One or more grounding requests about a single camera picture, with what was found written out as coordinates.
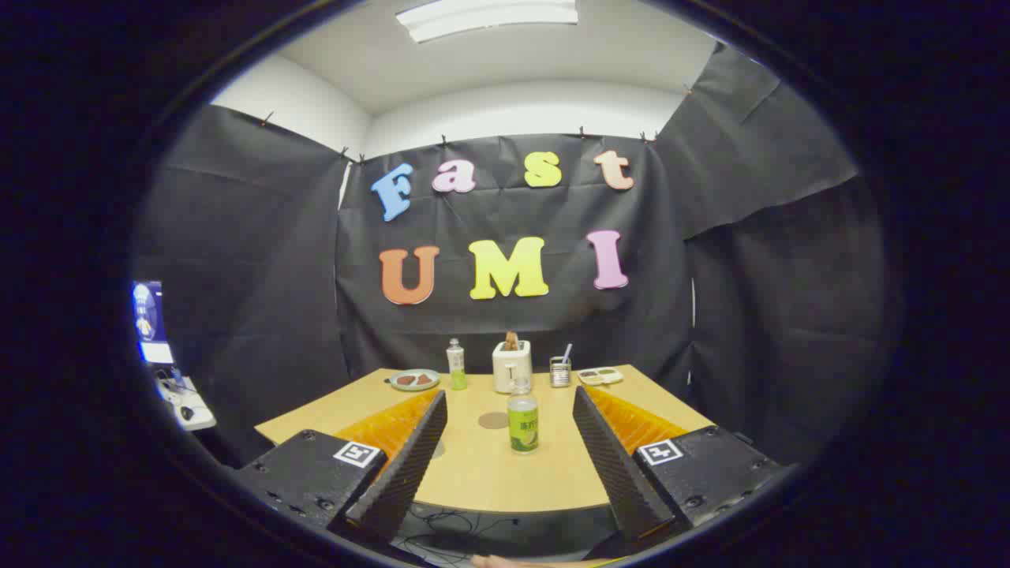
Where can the round brown coaster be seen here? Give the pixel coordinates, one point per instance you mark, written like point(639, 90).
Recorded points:
point(494, 420)

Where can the white side desk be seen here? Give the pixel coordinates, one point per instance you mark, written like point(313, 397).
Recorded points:
point(193, 410)

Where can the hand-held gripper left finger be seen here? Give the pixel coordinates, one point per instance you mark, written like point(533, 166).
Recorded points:
point(410, 465)

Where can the wooden table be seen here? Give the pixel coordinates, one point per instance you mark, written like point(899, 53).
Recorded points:
point(489, 477)

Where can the computer monitor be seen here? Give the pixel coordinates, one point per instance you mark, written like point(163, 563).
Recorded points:
point(151, 319)

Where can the white divided dish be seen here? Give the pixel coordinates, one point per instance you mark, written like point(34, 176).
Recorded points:
point(601, 376)

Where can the green label juice bottle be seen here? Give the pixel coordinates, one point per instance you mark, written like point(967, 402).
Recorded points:
point(523, 430)

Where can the tall green tea bottle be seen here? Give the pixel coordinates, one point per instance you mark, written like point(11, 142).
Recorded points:
point(456, 371)

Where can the pale green plate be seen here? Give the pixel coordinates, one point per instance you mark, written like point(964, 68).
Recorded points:
point(414, 387)

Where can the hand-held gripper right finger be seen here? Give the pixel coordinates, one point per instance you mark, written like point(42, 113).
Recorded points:
point(611, 461)

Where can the brown bread slice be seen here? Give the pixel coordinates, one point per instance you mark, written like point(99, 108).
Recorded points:
point(512, 341)

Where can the white toaster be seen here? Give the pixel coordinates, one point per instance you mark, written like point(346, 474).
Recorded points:
point(509, 371)

